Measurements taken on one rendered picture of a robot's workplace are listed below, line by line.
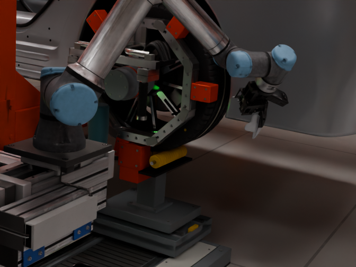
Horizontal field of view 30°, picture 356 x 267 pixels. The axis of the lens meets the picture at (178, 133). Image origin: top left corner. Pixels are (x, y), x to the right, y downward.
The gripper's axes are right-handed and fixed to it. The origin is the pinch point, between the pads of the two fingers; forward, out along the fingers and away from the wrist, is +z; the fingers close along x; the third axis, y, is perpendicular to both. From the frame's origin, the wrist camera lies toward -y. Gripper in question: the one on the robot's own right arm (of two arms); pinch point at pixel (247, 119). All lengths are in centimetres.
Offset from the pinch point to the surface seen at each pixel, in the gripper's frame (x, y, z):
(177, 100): -51, -10, 63
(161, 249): 5, 4, 98
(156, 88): -57, -1, 61
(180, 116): -33, -1, 48
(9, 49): -76, 62, 53
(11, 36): -80, 61, 50
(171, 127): -32, 1, 54
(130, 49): -54, 21, 28
